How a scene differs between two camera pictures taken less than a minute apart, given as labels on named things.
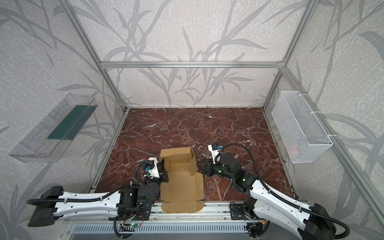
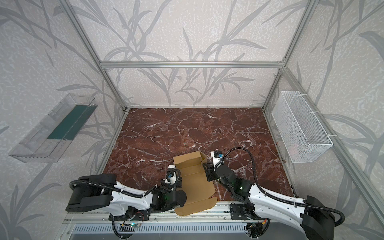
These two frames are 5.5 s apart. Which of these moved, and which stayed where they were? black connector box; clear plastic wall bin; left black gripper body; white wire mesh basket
Moved: left black gripper body
Stayed: clear plastic wall bin; white wire mesh basket; black connector box
